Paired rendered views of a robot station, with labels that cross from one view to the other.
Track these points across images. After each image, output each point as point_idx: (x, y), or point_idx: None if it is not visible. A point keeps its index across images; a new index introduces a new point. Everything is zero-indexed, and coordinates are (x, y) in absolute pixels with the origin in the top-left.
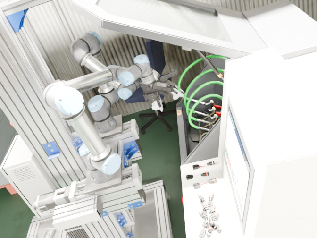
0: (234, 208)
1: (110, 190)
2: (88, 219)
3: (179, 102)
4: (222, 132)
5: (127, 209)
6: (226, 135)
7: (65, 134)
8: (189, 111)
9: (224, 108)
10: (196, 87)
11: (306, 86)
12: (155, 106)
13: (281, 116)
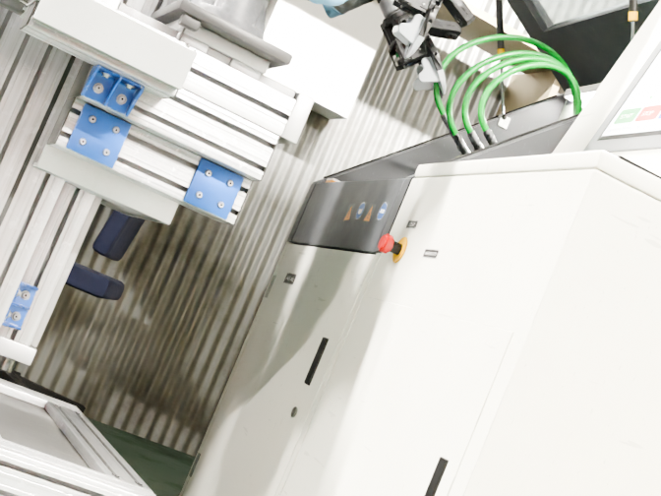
0: (653, 172)
1: (223, 73)
2: (154, 58)
3: (332, 177)
4: (593, 117)
5: (173, 196)
6: (634, 88)
7: None
8: (449, 119)
9: (629, 64)
10: (398, 168)
11: None
12: (409, 29)
13: None
